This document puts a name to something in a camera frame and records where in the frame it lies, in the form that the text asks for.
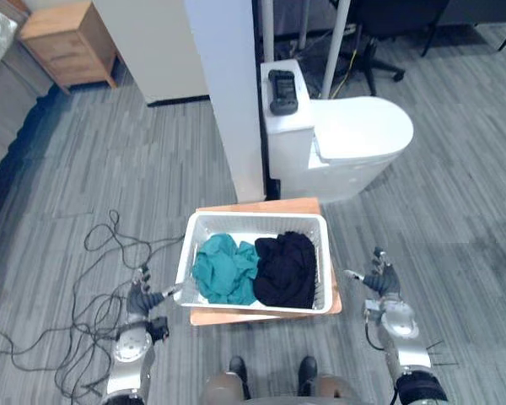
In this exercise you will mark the white partition panel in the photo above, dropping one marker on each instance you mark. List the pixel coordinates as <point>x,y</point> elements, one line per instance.
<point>227,97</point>

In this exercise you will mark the bed with white bedding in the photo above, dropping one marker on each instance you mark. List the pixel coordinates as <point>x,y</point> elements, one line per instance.
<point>0,63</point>

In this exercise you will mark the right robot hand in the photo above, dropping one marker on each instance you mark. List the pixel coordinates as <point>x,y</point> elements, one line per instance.
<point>383,278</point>

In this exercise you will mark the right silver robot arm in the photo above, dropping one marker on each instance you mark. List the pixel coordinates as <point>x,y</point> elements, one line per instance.
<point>405,346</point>

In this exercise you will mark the white toilet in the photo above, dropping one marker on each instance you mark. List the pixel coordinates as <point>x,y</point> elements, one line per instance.
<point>337,143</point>

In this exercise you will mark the black office chair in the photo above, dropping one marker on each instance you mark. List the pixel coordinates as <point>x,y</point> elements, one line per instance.
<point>388,25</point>

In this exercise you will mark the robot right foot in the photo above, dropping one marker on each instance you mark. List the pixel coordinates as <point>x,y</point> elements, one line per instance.
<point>307,371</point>

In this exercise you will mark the black garment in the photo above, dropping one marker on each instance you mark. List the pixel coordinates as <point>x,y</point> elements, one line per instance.
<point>284,270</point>

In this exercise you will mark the white cabinet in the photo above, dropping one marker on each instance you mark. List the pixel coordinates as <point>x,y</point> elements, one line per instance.
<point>152,46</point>

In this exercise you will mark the black handheld controller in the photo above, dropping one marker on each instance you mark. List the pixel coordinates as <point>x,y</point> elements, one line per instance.
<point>282,90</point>

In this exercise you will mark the white plastic laundry basket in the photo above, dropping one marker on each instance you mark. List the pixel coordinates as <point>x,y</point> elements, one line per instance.
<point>253,263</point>

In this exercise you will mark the teal garment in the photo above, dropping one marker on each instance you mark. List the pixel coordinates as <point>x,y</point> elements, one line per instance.
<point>225,274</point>

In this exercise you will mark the grey pole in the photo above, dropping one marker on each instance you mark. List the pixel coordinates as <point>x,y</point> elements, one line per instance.
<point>269,29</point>

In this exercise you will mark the low wooden stand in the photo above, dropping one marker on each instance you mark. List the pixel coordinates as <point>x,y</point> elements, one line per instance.
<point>274,314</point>

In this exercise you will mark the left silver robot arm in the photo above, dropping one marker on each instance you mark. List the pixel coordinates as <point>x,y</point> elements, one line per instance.
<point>131,350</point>

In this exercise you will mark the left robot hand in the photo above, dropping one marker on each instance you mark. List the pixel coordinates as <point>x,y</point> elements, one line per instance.
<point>138,298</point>

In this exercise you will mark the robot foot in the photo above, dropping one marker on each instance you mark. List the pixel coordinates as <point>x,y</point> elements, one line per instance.
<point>238,371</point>
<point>307,371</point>

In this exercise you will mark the wooden nightstand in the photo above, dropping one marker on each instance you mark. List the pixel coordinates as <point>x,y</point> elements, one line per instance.
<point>67,46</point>

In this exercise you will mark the white pole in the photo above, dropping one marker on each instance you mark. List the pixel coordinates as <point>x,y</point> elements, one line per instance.
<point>336,46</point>

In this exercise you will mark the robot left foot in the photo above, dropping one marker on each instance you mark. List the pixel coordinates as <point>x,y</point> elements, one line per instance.
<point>238,371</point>

